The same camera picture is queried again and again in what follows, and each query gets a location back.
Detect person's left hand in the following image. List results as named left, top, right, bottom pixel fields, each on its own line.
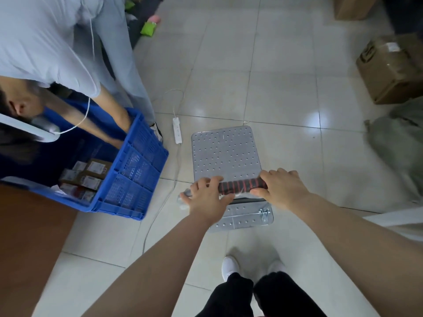
left=180, top=176, right=235, bottom=225

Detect person's right hand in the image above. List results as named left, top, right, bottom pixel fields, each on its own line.
left=250, top=168, right=311, bottom=212

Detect grey metal platform trolley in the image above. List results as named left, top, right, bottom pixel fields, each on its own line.
left=178, top=125, right=275, bottom=233

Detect person's left forearm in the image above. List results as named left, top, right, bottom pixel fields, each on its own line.
left=82, top=211, right=213, bottom=317

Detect person's right forearm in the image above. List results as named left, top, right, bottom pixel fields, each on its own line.
left=291, top=193, right=423, bottom=317

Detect blue plastic crate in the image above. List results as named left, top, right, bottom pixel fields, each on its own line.
left=0, top=97, right=169, bottom=221

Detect white power strip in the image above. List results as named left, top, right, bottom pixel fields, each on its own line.
left=172, top=117, right=183, bottom=144

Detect person's white left shoe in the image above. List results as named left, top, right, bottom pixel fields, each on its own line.
left=221, top=256, right=241, bottom=283

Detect person's white shoe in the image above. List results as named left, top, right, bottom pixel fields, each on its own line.
left=221, top=256, right=241, bottom=283
left=267, top=260, right=287, bottom=275

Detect person's white right shoe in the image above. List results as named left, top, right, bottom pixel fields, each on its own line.
left=267, top=260, right=287, bottom=275

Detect pile of small cardboard boxes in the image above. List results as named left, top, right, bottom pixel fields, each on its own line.
left=59, top=158, right=113, bottom=204

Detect person's black trousers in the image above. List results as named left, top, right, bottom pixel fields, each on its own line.
left=195, top=271, right=328, bottom=317

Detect white fabric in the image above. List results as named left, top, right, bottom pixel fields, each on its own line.
left=363, top=207, right=423, bottom=243

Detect grey-green fabric bag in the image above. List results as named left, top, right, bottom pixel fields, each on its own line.
left=364, top=96, right=423, bottom=203

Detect green packet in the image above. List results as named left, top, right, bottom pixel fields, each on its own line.
left=140, top=21, right=161, bottom=37

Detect white head-worn device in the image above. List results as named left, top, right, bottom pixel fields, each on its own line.
left=0, top=113, right=61, bottom=143

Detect taped brown cardboard box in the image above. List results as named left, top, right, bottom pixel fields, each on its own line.
left=356, top=32, right=423, bottom=105

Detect plain brown cardboard box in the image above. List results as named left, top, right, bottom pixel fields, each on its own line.
left=333, top=0, right=379, bottom=21

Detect thin white cable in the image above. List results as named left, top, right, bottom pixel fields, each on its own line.
left=142, top=143, right=182, bottom=255

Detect white power strip cable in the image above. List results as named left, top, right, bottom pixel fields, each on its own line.
left=151, top=89, right=184, bottom=118

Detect white headset cable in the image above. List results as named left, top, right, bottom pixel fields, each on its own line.
left=54, top=0, right=96, bottom=135

